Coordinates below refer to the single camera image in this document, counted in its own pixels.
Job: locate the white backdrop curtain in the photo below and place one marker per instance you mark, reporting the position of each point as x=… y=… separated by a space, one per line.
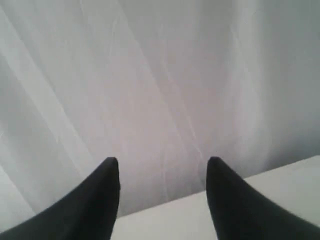
x=162 y=85

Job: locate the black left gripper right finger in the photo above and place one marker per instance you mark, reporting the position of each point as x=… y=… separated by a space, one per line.
x=240 y=212

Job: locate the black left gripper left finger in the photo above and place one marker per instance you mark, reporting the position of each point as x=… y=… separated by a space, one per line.
x=88 y=212

